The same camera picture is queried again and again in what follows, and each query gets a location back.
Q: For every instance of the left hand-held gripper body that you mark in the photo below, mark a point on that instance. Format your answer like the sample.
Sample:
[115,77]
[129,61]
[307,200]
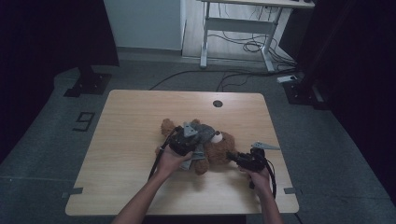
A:
[183,143]

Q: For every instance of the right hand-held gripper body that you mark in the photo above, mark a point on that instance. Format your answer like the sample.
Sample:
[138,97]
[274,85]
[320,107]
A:
[255,161]

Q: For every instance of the brown teddy bear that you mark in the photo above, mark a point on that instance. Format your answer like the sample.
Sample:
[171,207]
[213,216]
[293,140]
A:
[218,152]

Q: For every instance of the dark grey cloth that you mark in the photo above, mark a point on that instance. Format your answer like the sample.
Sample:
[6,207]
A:
[205,132]

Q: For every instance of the person's right hand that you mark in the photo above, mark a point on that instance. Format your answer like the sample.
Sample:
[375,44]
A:
[261,183]

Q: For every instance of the person's left hand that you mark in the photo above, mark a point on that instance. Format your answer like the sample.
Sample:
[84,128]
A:
[169,163]

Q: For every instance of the grey tape strip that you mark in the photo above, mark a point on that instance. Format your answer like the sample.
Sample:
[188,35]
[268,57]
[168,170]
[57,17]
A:
[291,190]
[74,191]

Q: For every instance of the round table grommet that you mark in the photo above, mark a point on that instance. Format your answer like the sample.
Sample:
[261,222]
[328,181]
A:
[217,104]

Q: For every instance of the black stand base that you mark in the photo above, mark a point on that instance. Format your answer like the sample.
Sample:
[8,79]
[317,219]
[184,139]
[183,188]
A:
[90,84]
[295,93]

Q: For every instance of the white power strip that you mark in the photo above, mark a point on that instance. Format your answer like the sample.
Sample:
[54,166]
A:
[286,79]

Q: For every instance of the black tape floor marking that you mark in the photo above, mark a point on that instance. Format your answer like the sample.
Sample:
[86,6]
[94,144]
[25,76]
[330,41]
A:
[90,122]

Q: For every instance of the white cabinet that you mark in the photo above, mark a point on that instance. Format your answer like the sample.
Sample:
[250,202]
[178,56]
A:
[143,21]

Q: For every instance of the white desk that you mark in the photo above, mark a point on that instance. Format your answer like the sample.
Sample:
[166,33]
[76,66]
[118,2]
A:
[239,25]

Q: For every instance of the black curtain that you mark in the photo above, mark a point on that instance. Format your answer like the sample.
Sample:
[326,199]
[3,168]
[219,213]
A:
[358,62]
[46,46]

